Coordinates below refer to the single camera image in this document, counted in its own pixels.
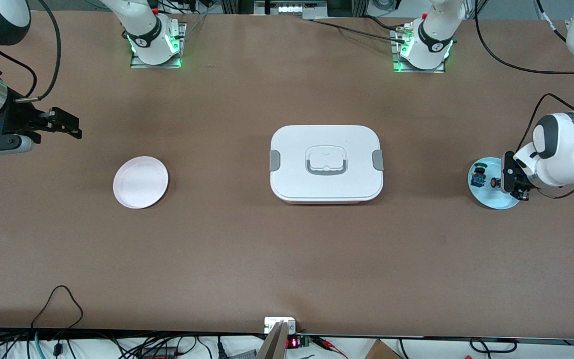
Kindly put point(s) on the aluminium profile bar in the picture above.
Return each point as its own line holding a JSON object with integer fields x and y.
{"x": 273, "y": 344}

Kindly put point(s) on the red digit display module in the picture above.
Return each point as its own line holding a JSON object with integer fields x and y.
{"x": 292, "y": 343}

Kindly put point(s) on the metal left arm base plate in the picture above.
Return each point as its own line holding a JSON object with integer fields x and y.
{"x": 399, "y": 67}

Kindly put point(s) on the pale pink round plate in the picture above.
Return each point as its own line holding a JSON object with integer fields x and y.
{"x": 140, "y": 182}

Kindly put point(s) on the white lidded box grey latches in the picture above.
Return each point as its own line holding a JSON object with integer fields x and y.
{"x": 327, "y": 184}

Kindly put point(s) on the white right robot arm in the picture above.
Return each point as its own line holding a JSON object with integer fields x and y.
{"x": 142, "y": 25}

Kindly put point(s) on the light blue round plate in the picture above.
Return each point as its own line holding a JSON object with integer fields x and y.
{"x": 486, "y": 197}

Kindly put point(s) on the white outlet box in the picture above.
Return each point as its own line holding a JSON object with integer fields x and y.
{"x": 272, "y": 323}

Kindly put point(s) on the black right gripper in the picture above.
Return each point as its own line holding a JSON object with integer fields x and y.
{"x": 16, "y": 118}

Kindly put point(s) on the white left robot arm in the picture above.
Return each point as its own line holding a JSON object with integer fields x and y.
{"x": 561, "y": 154}

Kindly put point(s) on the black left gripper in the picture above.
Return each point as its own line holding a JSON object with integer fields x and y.
{"x": 507, "y": 173}

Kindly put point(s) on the aluminium frame rail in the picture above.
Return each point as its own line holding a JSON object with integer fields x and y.
{"x": 292, "y": 9}

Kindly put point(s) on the brown cardboard piece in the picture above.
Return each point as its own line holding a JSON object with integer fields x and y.
{"x": 381, "y": 351}

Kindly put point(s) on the orange push-button switch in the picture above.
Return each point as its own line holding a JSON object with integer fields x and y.
{"x": 494, "y": 183}

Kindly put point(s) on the green push-button switch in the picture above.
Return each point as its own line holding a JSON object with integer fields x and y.
{"x": 478, "y": 175}

